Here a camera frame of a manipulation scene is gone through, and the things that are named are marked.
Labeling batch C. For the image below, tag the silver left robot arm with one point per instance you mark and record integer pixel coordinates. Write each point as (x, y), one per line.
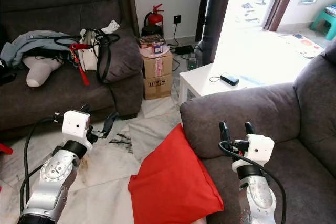
(55, 177)

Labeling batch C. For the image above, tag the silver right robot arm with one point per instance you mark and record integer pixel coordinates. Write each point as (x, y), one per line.
(257, 200)

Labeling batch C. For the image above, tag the dark grey two-seat sofa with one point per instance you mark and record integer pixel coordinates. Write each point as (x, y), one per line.
(241, 108)

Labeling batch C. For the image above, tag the grey brown long sofa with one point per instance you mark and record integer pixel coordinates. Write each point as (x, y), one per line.
(52, 103)

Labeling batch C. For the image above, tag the printed floor mat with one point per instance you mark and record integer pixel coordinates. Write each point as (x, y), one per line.
(302, 45)

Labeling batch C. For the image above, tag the small black device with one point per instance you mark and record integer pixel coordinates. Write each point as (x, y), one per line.
(229, 78)

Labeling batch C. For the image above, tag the off-white stuffed cushion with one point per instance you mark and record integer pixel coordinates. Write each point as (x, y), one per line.
(42, 72)

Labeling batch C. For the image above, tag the plain brown cardboard box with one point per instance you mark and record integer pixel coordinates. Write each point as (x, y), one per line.
(157, 88)

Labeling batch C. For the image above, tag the white coffee table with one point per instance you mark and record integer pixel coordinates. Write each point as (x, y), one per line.
(199, 80)

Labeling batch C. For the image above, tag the red tassel ornament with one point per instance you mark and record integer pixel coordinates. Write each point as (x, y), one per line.
(79, 46)

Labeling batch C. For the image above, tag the red plastic item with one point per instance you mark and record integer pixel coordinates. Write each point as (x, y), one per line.
(5, 149)

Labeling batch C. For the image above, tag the cardboard box with pink tape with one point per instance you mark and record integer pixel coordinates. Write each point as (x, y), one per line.
(157, 66)

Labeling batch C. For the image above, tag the pink plate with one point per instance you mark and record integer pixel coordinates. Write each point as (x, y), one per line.
(146, 52)

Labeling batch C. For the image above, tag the power strip with green light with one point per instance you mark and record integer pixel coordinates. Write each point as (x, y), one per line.
(192, 62)

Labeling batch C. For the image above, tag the grey blue jacket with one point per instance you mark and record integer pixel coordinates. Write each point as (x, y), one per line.
(31, 43)

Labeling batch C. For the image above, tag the white crumpled cloth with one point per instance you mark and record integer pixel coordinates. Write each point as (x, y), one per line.
(110, 27)

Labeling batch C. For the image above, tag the small blue red can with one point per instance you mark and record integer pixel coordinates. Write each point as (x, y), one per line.
(157, 49)

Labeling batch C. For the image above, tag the patterned brown tin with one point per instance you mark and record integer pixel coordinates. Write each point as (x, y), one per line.
(148, 39)

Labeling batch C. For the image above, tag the black power adapter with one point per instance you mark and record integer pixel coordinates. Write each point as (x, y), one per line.
(184, 50)

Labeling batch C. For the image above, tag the red fire extinguisher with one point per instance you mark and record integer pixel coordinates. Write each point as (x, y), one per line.
(155, 19)

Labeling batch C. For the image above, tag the dark brown open door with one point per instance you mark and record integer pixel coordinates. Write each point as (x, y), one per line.
(215, 14)

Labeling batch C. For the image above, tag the green plastic stool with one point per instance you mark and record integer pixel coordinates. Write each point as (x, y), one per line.
(325, 18)

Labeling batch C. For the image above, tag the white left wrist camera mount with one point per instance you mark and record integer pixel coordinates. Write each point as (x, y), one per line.
(75, 124)

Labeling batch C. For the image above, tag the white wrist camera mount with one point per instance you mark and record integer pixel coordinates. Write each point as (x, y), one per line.
(75, 124)
(260, 148)

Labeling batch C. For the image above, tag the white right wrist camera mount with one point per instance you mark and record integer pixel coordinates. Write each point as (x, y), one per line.
(260, 148)

